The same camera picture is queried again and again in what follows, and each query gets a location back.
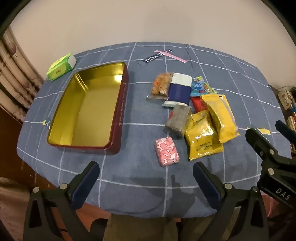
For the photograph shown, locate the tall yellow snack bag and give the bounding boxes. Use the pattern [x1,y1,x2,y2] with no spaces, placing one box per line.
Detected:
[201,94,240,144]

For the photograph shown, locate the yellow Wanlyuan snack bag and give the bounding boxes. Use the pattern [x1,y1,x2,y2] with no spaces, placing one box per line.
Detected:
[185,110,224,161]

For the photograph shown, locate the red snack packet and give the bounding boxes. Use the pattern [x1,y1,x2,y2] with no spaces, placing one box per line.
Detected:
[191,96,208,113]

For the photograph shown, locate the blue candy packet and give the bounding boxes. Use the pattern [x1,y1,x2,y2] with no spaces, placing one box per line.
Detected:
[190,81,206,97]

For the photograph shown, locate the grey clear seed bag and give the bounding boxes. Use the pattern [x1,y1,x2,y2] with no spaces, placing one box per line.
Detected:
[165,105,192,137]

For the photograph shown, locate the green candy wrapper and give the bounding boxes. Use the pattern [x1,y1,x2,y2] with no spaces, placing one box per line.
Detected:
[192,76,218,94]

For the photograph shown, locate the pink patterned snack pack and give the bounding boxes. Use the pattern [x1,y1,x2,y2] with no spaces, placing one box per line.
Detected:
[154,137,180,167]

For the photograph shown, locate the navy white snack box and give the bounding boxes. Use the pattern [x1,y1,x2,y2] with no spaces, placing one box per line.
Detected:
[168,73,192,105]

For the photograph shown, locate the pale green packet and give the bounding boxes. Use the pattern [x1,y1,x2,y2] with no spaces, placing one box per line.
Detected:
[163,100,188,108]

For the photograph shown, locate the clear bag orange snacks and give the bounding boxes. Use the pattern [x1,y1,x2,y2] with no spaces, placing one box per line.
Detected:
[147,72,173,100]

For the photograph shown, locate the cluttered side shelf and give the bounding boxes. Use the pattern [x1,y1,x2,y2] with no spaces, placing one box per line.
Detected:
[270,85,296,158]

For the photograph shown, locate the red gold metal tin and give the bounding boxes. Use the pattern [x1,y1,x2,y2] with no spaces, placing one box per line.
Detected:
[47,62,129,155]

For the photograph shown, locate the blue checked tablecloth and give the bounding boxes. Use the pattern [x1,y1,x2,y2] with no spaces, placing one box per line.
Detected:
[16,42,291,218]

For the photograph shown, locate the beige patterned curtain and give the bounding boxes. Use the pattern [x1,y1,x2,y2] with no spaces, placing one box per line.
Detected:
[0,28,44,123]

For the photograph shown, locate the green tissue pack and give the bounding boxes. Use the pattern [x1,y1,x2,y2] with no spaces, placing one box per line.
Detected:
[47,53,77,81]

